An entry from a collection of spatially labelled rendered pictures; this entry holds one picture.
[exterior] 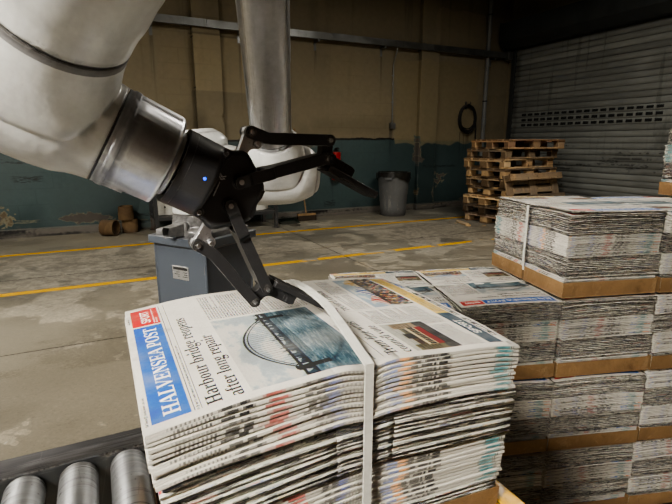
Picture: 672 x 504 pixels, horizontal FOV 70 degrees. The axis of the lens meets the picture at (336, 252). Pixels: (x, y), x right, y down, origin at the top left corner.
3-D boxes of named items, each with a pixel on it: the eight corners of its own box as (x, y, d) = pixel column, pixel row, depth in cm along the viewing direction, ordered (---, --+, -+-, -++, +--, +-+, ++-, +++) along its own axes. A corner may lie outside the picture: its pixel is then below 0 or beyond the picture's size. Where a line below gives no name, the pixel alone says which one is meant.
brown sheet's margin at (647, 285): (490, 264, 162) (491, 251, 161) (566, 260, 167) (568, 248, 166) (561, 298, 125) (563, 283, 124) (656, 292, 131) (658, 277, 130)
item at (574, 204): (498, 199, 156) (498, 195, 156) (575, 197, 161) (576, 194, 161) (571, 215, 121) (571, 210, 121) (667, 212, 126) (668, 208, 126)
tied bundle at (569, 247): (489, 265, 162) (495, 198, 157) (567, 262, 167) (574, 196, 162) (560, 301, 126) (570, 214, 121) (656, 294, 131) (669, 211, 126)
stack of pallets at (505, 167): (512, 213, 861) (518, 139, 832) (559, 220, 782) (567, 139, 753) (458, 219, 796) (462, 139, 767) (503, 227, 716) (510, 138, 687)
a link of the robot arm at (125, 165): (89, 176, 47) (148, 202, 49) (87, 184, 39) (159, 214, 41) (128, 92, 46) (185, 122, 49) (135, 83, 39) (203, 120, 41)
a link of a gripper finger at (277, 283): (277, 280, 51) (274, 287, 51) (328, 304, 55) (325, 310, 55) (268, 273, 54) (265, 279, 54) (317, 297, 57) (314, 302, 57)
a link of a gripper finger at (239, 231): (236, 197, 47) (223, 203, 46) (277, 293, 51) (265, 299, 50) (226, 193, 50) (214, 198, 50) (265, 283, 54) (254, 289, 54)
